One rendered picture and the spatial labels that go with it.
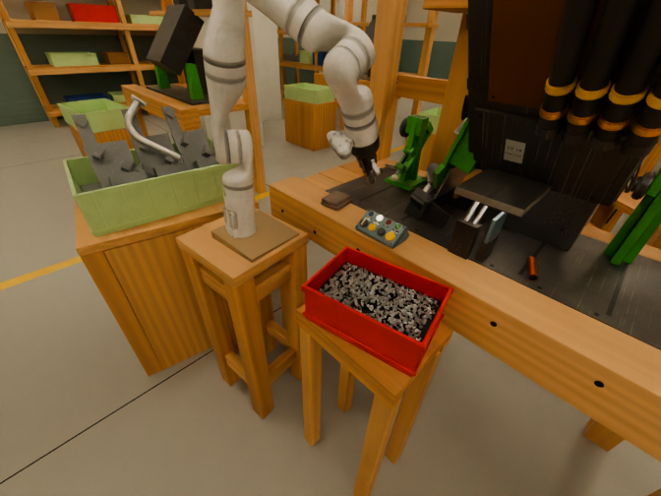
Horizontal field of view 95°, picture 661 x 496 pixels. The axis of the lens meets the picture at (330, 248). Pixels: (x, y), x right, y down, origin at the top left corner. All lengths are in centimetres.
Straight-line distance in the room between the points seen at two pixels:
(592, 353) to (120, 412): 175
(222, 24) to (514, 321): 91
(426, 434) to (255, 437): 75
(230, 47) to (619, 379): 104
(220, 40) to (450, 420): 163
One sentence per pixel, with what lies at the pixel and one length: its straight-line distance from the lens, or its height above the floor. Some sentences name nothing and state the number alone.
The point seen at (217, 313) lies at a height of 50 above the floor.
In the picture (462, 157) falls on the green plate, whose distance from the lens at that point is 101.
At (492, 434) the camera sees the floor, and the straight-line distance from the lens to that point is 173.
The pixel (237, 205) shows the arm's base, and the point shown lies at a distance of 97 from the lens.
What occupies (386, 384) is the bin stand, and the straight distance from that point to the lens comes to 74.
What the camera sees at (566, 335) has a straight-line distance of 87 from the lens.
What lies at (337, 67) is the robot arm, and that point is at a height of 138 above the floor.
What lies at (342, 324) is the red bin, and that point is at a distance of 76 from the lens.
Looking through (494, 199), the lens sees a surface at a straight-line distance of 79.
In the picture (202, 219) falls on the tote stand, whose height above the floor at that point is 77.
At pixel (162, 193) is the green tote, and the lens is 137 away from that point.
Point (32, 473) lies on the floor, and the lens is 187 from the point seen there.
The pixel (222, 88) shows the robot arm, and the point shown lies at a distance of 82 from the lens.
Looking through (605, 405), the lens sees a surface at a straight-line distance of 92.
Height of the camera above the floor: 143
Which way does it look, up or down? 36 degrees down
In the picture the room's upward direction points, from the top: 2 degrees clockwise
